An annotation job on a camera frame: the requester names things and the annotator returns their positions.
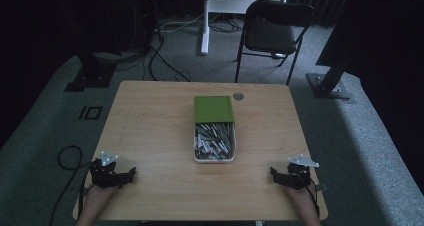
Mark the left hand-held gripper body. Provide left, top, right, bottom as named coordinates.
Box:
left=89, top=151, right=129, bottom=189

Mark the dark flat panel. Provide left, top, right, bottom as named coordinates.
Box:
left=315, top=0, right=424, bottom=77

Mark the person's right hand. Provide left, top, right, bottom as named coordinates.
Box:
left=284, top=183, right=317, bottom=211

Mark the white desk frame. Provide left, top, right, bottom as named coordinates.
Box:
left=200, top=0, right=292, bottom=56

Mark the black metal stand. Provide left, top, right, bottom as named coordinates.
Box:
left=305, top=35, right=355, bottom=101
left=64, top=0, right=123, bottom=93

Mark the pile of small packets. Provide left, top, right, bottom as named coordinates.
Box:
left=195, top=122, right=234, bottom=160

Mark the black folding chair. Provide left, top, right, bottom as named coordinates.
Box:
left=234, top=0, right=316, bottom=87

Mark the black floor cable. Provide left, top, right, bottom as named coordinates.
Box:
left=142, top=32, right=192, bottom=83

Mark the green box lid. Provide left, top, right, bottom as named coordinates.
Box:
left=193, top=95, right=236, bottom=125

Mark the person's left hand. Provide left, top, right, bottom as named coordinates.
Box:
left=84, top=184, right=118, bottom=208

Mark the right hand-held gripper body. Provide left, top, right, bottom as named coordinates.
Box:
left=280, top=154, right=320, bottom=191

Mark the white storage box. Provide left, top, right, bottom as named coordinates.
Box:
left=193, top=120, right=237, bottom=164

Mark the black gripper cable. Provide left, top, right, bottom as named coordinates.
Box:
left=301, top=172, right=322, bottom=220
left=48, top=145, right=95, bottom=226

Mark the white floor cable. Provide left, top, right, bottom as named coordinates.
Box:
left=159, top=13, right=205, bottom=34

